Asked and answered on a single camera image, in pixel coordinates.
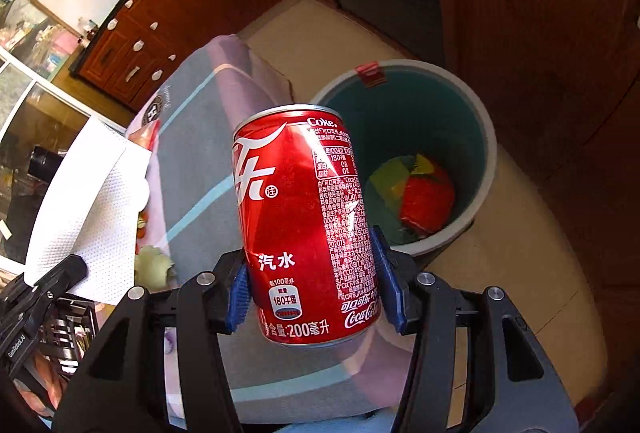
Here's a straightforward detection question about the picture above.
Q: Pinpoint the round table with patterned cloth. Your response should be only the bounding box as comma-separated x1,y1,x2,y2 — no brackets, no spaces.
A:
122,33,416,433

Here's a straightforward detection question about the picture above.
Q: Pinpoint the glass sliding door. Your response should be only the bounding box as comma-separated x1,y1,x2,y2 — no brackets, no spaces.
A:
0,53,126,264

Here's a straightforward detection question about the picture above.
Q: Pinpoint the white and teal trash bin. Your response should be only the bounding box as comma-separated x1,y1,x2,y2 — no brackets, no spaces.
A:
309,59,498,258

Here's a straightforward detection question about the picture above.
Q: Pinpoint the white paper towel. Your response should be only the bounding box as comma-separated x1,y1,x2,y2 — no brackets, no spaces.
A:
24,116,153,306

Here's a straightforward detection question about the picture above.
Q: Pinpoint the red soda can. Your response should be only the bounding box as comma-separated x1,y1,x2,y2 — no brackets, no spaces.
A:
231,104,383,348

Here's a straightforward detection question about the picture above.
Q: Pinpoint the brown wooden cabinet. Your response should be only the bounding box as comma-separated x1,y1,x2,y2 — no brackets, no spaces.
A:
70,0,331,111

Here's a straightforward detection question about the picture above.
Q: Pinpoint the black cylindrical object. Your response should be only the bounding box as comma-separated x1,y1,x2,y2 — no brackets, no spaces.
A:
27,146,66,184

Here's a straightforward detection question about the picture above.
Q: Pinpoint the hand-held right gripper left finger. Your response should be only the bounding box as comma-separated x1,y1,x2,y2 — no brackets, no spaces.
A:
52,249,251,433

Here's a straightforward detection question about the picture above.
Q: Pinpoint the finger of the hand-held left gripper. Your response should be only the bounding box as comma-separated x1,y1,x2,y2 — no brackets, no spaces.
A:
31,254,88,301

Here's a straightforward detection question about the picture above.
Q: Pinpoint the red crumpled wrapper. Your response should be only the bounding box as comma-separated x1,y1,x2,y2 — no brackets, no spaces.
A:
398,166,457,234

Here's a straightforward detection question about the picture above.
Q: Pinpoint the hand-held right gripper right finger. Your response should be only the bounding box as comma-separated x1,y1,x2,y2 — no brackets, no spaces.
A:
369,225,581,433

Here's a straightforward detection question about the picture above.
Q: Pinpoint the green fruit peel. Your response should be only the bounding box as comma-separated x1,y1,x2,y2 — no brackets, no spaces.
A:
136,245,176,286

